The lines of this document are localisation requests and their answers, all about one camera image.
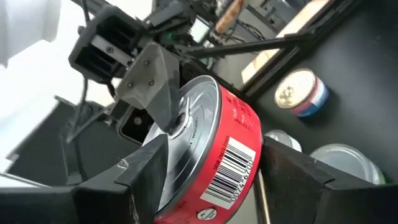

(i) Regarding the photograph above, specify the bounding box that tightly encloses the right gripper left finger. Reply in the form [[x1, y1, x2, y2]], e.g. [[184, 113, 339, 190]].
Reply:
[[0, 133, 169, 224]]

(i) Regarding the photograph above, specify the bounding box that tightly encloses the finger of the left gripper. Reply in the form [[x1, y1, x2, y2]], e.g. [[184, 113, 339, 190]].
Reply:
[[115, 42, 181, 133], [116, 107, 156, 147]]

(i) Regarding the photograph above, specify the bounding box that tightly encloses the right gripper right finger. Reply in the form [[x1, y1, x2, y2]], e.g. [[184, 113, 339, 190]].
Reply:
[[254, 136, 398, 224]]

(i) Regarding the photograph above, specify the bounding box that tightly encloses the red can with silver lid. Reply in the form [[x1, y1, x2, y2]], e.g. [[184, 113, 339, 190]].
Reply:
[[141, 74, 264, 224]]

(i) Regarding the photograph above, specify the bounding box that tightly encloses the green Bumble Bee tuna can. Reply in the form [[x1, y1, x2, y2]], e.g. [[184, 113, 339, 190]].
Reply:
[[310, 142, 386, 186]]

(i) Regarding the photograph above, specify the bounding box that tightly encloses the silver-lid can white green label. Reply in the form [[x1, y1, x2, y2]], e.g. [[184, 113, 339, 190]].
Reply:
[[264, 129, 303, 153]]

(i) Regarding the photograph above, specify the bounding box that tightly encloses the gold-lid blue striped can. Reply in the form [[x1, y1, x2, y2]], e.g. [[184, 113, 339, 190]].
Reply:
[[274, 68, 330, 118]]

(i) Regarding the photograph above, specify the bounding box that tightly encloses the black table mat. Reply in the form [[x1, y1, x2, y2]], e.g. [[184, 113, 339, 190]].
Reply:
[[248, 0, 398, 187]]

